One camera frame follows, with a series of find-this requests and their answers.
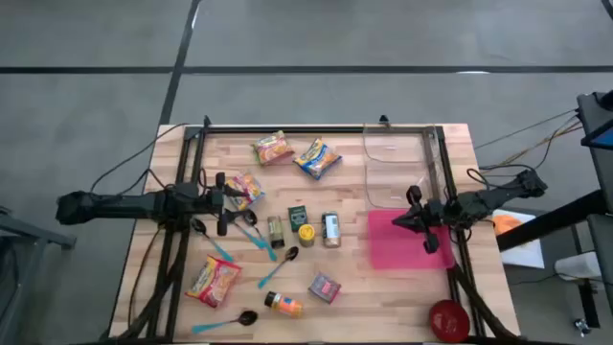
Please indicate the patterned paprika tin red lid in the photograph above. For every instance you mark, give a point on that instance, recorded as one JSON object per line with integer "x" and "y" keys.
{"x": 324, "y": 288}

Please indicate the yellow lid jar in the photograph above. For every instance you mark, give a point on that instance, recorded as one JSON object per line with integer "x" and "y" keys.
{"x": 306, "y": 235}

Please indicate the black monitor stand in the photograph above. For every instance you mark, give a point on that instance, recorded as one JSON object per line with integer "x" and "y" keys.
{"x": 598, "y": 120}

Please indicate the pink green ramen packet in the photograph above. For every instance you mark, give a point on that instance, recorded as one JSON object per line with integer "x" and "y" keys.
{"x": 273, "y": 148}

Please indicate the black beam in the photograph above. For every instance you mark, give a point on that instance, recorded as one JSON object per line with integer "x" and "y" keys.
{"x": 551, "y": 223}

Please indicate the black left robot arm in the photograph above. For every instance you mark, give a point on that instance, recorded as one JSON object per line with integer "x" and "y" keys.
{"x": 120, "y": 206}

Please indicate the pink plastic bin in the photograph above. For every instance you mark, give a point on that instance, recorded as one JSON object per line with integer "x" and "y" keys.
{"x": 392, "y": 254}

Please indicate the black post with caster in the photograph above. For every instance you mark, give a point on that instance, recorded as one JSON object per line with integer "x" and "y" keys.
{"x": 588, "y": 302}

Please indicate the dark green tin box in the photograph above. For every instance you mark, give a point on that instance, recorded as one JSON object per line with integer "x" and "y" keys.
{"x": 297, "y": 218}

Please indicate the spice jar white label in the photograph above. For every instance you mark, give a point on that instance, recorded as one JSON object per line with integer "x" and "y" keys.
{"x": 331, "y": 230}

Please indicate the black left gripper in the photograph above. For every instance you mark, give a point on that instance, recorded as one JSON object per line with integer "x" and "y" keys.
{"x": 218, "y": 203}

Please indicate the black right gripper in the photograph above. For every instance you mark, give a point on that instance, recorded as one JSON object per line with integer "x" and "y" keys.
{"x": 431, "y": 214}

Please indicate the red bowl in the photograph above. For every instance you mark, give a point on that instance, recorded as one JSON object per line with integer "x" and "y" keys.
{"x": 449, "y": 322}

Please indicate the white paper roll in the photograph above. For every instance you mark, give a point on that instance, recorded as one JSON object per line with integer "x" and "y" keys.
{"x": 577, "y": 266}

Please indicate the white paper sheet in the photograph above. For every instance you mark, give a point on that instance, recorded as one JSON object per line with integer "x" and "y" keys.
{"x": 527, "y": 249}

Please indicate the orange object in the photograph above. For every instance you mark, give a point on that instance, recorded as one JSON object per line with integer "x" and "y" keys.
{"x": 506, "y": 224}

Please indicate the orange spice bottle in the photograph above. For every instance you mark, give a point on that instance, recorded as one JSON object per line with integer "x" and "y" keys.
{"x": 286, "y": 305}

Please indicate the grey metal furniture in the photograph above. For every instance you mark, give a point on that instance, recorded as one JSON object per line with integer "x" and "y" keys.
{"x": 38, "y": 232}

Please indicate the green herb spice jar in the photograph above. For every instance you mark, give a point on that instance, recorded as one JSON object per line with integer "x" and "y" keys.
{"x": 276, "y": 232}

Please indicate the yellow ramen packet blue edge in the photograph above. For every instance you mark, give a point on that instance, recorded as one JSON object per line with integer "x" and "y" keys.
{"x": 253, "y": 188}

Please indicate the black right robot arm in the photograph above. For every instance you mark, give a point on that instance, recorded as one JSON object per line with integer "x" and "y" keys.
{"x": 488, "y": 199}

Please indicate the red yellow ramen packet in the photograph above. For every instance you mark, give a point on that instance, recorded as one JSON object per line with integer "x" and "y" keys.
{"x": 213, "y": 282}

